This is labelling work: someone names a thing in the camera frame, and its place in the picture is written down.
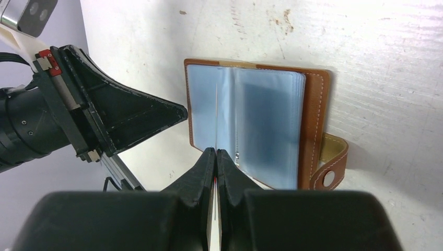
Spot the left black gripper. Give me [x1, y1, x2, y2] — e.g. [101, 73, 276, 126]
[1, 45, 188, 172]

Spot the brown leather card holder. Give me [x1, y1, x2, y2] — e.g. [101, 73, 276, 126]
[184, 59, 348, 190]

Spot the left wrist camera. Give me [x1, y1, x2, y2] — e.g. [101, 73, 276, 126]
[1, 0, 58, 52]

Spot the aluminium rail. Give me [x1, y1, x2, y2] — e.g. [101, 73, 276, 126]
[100, 155, 145, 191]

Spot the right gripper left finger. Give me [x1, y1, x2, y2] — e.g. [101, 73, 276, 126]
[13, 148, 215, 250]

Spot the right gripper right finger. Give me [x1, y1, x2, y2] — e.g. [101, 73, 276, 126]
[217, 150, 402, 250]

